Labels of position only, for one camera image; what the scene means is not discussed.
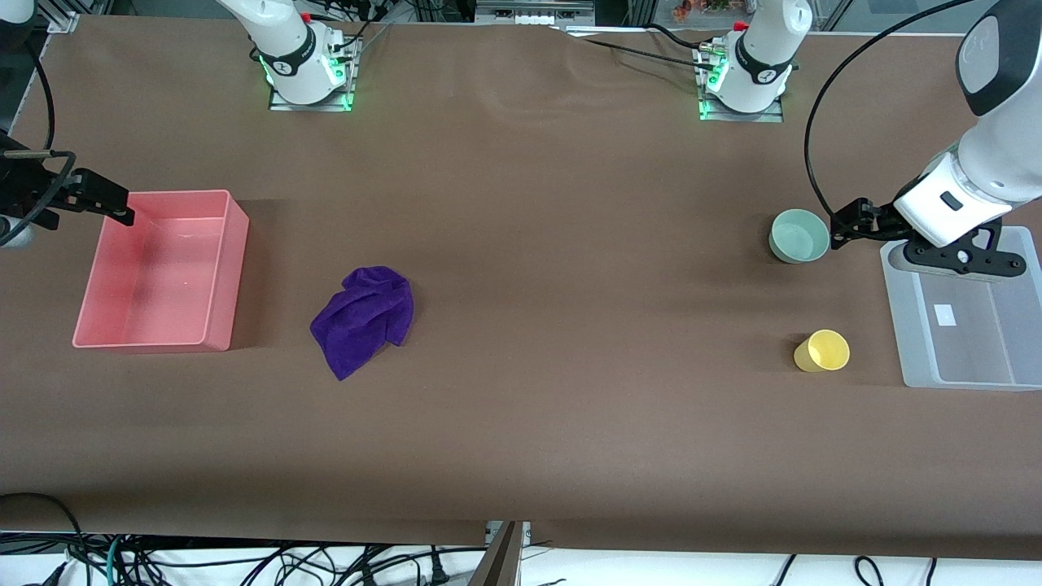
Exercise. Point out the pink plastic bin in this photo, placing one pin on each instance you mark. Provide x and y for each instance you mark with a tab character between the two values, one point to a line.
155	277

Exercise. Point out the purple cloth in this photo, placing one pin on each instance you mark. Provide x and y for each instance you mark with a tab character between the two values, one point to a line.
362	317

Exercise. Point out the aluminium frame bracket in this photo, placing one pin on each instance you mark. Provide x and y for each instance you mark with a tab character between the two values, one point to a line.
63	18

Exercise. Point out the white label sticker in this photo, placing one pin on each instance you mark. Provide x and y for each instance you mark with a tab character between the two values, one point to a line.
946	315

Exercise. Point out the translucent plastic bin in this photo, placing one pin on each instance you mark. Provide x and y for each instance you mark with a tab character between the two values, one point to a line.
977	350

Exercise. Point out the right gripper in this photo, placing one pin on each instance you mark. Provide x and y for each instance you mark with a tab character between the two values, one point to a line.
23	184

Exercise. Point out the white power strip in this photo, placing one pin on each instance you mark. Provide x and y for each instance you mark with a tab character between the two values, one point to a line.
533	15

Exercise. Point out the pale green bowl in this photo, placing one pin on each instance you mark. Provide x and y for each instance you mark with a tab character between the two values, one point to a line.
799	238

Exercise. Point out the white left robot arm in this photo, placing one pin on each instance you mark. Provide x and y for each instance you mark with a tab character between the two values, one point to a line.
761	65

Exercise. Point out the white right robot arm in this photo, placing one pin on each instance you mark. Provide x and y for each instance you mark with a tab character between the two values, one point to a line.
289	53

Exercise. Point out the yellow plastic cup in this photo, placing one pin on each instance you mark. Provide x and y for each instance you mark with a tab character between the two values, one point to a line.
826	352

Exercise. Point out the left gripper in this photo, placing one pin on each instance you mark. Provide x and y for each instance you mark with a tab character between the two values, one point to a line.
877	218

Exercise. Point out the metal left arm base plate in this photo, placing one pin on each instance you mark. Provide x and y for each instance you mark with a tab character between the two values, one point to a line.
769	117

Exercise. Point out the grey table leg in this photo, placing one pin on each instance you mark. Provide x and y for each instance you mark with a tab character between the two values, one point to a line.
498	557

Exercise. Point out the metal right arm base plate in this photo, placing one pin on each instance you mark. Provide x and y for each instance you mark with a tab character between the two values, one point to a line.
281	105

